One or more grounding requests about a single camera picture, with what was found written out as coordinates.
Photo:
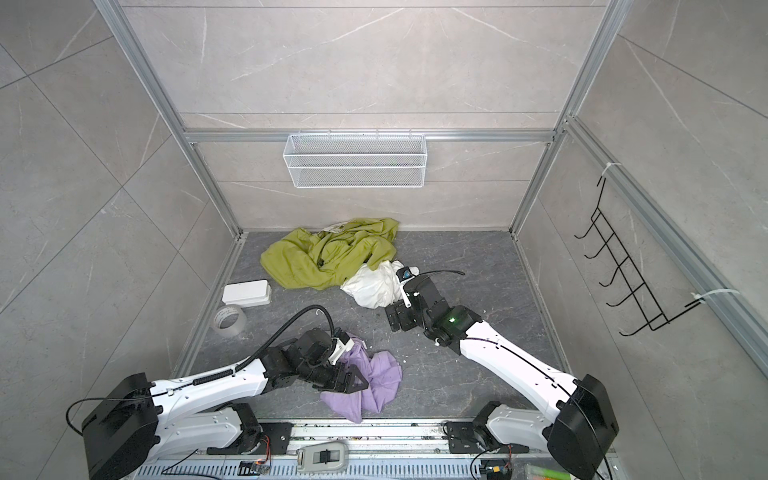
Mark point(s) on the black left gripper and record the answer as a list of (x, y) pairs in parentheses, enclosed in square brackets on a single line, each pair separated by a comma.
[(350, 385)]

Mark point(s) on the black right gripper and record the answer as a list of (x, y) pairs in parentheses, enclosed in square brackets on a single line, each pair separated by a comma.
[(402, 312)]

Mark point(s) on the purple cloth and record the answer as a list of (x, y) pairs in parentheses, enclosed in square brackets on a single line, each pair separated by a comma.
[(383, 374)]

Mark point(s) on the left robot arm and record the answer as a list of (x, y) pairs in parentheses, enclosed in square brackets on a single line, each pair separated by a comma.
[(142, 420)]

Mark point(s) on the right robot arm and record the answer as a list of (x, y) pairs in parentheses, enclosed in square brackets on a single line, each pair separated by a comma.
[(574, 420)]

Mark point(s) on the white cloth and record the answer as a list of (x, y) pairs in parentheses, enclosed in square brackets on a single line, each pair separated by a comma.
[(374, 288)]

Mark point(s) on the green cloth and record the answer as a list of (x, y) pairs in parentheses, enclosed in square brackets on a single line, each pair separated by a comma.
[(331, 256)]

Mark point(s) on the grey handheld controller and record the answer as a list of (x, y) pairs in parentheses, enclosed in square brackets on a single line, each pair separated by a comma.
[(328, 457)]

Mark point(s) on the white plastic box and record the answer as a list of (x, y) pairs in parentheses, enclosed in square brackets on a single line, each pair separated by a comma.
[(247, 294)]

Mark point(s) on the grey tape roll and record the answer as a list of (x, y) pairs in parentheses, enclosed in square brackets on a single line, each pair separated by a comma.
[(229, 321)]

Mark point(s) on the green marker pen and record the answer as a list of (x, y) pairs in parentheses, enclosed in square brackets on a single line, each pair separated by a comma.
[(533, 472)]

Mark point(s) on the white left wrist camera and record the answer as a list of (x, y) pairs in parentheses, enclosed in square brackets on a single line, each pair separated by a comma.
[(341, 345)]

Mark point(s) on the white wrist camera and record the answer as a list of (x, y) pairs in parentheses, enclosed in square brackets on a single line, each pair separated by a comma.
[(341, 345), (404, 275)]

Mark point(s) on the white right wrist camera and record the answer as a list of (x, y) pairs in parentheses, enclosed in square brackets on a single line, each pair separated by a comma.
[(404, 275)]

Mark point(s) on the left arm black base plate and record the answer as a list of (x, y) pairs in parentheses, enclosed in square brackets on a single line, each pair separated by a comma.
[(270, 438)]

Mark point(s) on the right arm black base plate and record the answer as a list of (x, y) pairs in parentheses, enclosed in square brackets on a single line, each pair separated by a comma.
[(472, 437)]

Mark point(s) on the black wire hook rack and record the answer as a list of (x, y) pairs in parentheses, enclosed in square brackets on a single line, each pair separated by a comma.
[(627, 273)]

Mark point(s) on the white wire mesh basket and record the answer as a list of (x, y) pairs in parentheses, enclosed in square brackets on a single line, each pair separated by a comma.
[(356, 160)]

